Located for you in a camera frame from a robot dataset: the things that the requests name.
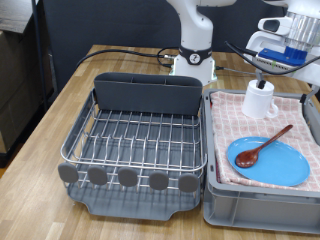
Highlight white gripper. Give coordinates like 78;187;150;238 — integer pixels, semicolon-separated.
245;31;320;105

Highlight blue plastic plate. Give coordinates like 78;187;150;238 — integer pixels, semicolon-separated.
227;135;312;188

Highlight brown wooden spoon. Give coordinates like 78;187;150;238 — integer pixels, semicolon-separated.
234;124;294;169

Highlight white plastic mug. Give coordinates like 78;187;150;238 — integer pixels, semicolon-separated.
241;79;280;120

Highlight pink checkered cloth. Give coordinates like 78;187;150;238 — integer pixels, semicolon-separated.
210;90;320;193

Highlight grey plastic crate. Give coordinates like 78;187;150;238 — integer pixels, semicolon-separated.
202;88;320;235

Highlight dark grey cutlery holder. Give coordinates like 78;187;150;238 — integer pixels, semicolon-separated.
93;71;204;117

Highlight dark partition panel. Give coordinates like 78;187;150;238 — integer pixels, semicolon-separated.
41;0;320;93

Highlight black metal pole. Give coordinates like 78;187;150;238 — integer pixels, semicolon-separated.
31;0;51;113

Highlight grey shelf board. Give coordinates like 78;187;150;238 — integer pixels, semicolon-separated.
0;0;38;34

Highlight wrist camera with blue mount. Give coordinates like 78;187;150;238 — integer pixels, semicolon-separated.
251;46;308;72

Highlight thin grey table cable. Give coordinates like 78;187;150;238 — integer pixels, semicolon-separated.
214;65;258;76

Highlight black camera cable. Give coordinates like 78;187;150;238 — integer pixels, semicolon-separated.
223;40;320;76

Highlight thick black table cable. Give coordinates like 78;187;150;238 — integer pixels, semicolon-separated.
75;46;181;69

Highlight wire dish rack grey tray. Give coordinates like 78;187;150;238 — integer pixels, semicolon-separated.
57;87;208;222

